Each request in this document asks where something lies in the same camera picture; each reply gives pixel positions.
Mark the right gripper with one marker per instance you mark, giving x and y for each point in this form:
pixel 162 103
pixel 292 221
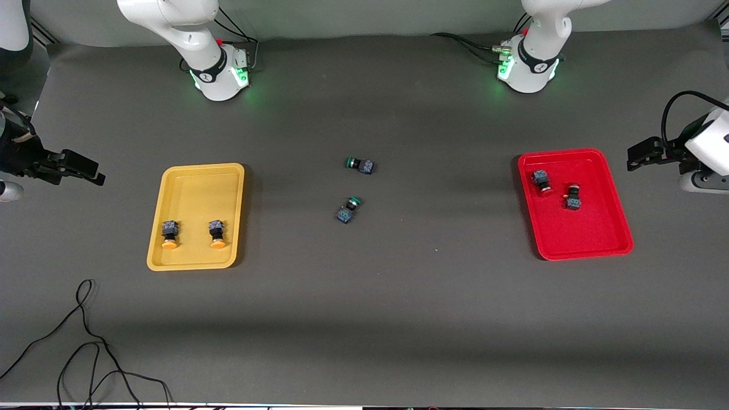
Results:
pixel 20 156

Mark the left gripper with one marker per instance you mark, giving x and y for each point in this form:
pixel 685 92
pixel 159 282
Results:
pixel 674 152

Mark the green push button switch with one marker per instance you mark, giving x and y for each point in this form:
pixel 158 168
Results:
pixel 344 215
pixel 364 167

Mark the red plastic tray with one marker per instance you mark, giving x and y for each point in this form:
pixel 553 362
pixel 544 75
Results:
pixel 572 233

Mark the red push button switch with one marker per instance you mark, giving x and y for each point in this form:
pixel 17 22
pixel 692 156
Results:
pixel 572 200
pixel 540 177

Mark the aluminium frame rail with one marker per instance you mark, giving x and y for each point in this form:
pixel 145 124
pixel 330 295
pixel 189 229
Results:
pixel 45 35

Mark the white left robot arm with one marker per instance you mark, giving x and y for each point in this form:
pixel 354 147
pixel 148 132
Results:
pixel 541 34

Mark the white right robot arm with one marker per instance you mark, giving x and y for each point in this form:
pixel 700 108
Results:
pixel 199 34

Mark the yellow plastic tray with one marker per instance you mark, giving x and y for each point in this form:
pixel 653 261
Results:
pixel 196 193

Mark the yellow push button switch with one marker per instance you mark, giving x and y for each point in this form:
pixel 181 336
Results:
pixel 216 230
pixel 170 230

